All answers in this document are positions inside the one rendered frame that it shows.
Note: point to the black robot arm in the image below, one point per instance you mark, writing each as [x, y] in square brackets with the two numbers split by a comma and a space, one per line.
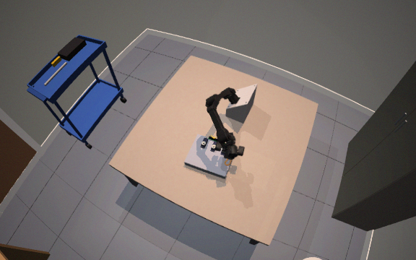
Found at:
[223, 134]

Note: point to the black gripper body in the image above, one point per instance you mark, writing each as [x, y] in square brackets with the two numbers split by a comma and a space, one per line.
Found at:
[219, 146]

